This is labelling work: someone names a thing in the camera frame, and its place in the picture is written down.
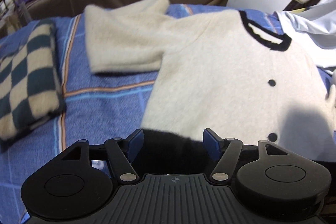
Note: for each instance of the white shirt garment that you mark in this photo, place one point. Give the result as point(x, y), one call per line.
point(314, 31)

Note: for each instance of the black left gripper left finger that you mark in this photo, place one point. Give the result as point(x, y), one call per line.
point(81, 180)

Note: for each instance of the cream fuzzy cardigan black trim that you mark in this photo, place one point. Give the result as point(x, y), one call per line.
point(217, 70)

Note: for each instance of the blue patterned bed sheet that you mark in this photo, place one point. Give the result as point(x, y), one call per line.
point(97, 108)

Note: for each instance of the green cream checkered sweater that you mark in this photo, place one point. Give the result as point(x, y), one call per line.
point(31, 92)

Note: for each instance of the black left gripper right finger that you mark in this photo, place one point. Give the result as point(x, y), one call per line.
point(268, 180)

